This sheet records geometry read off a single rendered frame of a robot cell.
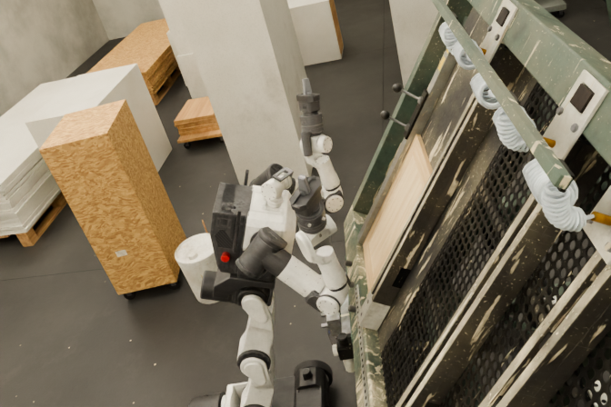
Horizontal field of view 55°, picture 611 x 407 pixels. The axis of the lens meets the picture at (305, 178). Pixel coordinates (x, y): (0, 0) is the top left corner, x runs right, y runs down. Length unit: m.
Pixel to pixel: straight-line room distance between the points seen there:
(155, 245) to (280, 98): 1.46
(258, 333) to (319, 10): 5.07
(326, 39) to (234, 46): 2.85
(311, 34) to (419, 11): 1.77
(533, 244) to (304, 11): 5.93
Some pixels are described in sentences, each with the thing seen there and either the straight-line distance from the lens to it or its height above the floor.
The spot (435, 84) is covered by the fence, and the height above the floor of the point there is 1.55.
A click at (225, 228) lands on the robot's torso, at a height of 1.34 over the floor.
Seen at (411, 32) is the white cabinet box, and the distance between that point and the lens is 5.81.
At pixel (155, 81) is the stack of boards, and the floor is 0.27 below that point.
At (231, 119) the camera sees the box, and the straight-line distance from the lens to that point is 4.64.
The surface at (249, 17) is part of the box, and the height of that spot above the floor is 1.41.
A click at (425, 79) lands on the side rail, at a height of 1.48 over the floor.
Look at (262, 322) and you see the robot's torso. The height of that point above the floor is 0.86.
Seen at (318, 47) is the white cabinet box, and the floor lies 0.19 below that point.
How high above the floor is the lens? 2.45
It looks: 30 degrees down
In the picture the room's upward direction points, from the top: 16 degrees counter-clockwise
